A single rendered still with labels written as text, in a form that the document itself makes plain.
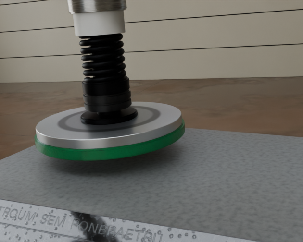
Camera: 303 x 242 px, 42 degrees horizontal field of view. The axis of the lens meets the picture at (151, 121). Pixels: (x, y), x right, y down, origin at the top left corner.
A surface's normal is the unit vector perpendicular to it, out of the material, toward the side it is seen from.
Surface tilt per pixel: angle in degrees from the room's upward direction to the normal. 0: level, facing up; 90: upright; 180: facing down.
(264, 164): 0
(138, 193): 0
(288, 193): 0
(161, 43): 90
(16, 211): 45
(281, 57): 90
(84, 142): 90
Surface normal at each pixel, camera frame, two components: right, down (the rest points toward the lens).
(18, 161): -0.07, -0.96
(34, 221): -0.35, -0.50
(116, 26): 0.73, 0.12
